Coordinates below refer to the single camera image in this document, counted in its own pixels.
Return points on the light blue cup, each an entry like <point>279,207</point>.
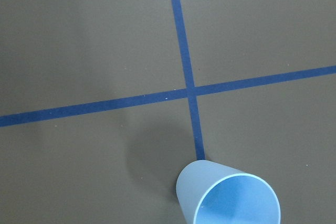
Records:
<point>209,192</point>

